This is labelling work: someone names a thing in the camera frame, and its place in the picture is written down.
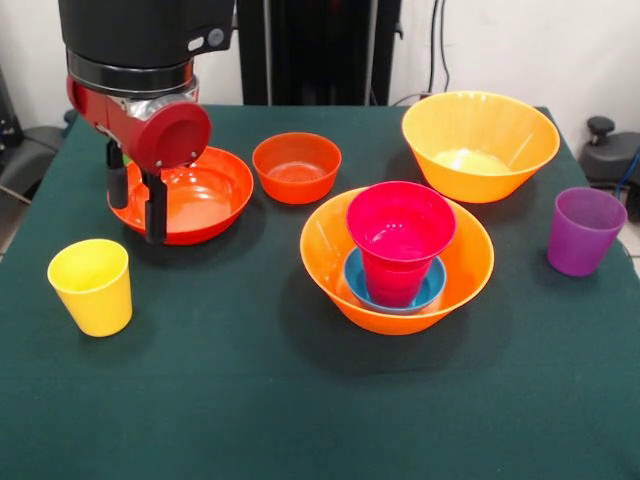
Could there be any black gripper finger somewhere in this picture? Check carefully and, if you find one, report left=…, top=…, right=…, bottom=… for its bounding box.
left=105, top=141, right=130, bottom=210
left=141, top=169, right=169, bottom=246

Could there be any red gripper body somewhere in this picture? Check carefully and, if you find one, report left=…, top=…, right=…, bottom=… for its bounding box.
left=66, top=74, right=214, bottom=176

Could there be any small red bowl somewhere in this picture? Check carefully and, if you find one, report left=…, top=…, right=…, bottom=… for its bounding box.
left=251, top=131, right=343, bottom=205

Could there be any large orange bowl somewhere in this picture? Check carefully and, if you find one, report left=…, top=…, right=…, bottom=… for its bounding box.
left=401, top=90, right=560, bottom=205
left=299, top=188, right=496, bottom=336

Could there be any blue plastic bowl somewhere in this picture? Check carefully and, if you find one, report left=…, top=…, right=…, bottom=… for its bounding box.
left=342, top=248, right=448, bottom=316

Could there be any pink plastic bowl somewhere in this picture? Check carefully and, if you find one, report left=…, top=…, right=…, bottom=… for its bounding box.
left=345, top=180, right=458, bottom=262

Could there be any pink plastic cup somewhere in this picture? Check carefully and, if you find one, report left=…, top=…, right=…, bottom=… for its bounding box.
left=362, top=254, right=434, bottom=309

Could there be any wide red bowl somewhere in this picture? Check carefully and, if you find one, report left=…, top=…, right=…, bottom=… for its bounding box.
left=107, top=144, right=255, bottom=246

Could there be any black chair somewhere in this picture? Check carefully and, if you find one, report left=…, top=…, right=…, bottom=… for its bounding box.
left=0, top=64, right=80, bottom=201

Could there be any yellow plastic cup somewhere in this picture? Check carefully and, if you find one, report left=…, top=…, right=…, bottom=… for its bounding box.
left=47, top=238, right=134, bottom=338

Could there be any dark green tablecloth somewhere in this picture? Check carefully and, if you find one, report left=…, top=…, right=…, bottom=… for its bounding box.
left=0, top=102, right=640, bottom=480

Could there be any purple plastic cup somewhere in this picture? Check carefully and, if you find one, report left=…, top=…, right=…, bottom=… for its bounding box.
left=546, top=186, right=629, bottom=278

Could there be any black hanging cable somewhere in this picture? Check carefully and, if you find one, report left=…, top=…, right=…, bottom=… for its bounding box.
left=393, top=0, right=451, bottom=105

